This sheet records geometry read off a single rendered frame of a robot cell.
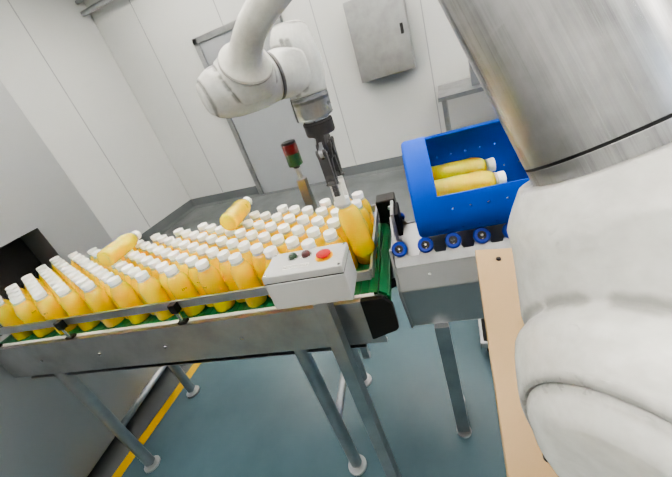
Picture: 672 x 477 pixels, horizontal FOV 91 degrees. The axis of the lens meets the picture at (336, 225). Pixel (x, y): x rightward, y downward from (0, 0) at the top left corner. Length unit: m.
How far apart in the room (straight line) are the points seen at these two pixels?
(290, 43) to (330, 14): 3.60
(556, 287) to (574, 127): 0.08
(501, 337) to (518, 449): 0.14
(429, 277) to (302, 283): 0.40
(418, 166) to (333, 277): 0.35
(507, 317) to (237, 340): 0.87
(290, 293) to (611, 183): 0.70
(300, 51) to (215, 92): 0.21
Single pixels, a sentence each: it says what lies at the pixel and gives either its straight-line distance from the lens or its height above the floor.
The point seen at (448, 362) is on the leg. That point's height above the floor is 0.46.
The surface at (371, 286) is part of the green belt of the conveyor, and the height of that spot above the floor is 0.90.
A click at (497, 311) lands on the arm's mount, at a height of 1.12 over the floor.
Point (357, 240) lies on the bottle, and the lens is 0.93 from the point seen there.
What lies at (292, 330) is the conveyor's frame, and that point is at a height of 0.82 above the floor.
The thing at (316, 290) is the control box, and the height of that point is 1.04.
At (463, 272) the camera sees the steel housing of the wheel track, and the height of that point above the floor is 0.87.
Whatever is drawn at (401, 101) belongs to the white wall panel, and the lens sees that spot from 4.32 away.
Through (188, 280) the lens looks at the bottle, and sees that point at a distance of 1.18.
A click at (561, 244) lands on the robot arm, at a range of 0.21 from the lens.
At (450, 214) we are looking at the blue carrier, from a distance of 0.90.
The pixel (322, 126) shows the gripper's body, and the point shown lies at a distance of 0.83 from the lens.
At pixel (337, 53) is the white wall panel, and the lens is 4.39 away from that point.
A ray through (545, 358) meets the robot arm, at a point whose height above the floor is 1.33.
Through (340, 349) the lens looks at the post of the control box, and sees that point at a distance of 0.96.
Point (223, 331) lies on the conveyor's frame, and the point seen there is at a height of 0.85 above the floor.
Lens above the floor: 1.49
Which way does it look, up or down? 26 degrees down
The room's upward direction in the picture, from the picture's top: 19 degrees counter-clockwise
